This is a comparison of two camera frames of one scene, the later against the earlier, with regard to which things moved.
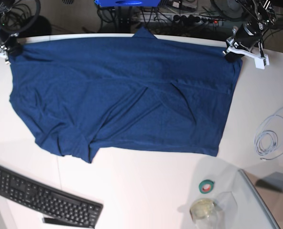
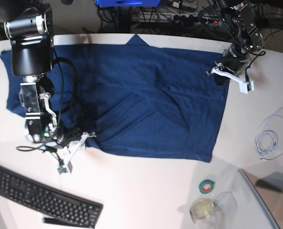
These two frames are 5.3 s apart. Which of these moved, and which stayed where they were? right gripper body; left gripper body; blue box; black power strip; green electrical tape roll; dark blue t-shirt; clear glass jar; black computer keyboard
Moved: left gripper body; dark blue t-shirt; right gripper body
Stayed: green electrical tape roll; clear glass jar; blue box; black power strip; black computer keyboard
